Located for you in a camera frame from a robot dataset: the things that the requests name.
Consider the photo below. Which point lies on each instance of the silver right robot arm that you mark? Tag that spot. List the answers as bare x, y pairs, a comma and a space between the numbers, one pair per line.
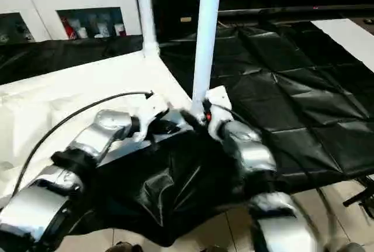
251, 152

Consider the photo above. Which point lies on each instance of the white flat sheet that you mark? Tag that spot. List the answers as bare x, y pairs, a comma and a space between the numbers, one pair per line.
347, 38

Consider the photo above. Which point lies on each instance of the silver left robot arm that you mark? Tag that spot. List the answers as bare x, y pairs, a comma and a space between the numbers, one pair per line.
76, 164

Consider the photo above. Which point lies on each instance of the white plastic table top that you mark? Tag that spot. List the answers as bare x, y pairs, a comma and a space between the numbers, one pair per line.
64, 94

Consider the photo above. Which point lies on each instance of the black table mat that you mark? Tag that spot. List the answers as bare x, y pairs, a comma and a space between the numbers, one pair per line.
280, 106

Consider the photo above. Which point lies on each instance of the dark round robot base part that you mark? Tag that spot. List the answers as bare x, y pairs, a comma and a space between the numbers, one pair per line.
125, 247

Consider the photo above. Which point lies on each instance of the small yellow label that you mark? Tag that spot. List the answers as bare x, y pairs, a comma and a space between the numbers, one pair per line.
186, 19

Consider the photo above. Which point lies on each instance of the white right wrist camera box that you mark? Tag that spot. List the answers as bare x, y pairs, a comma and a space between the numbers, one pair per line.
217, 100

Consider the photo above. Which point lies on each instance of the white glass-door cabinet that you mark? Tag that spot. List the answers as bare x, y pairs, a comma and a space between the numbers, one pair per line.
64, 3

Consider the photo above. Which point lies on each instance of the white plastic table leg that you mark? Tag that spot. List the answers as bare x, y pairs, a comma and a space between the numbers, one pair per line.
205, 30
145, 9

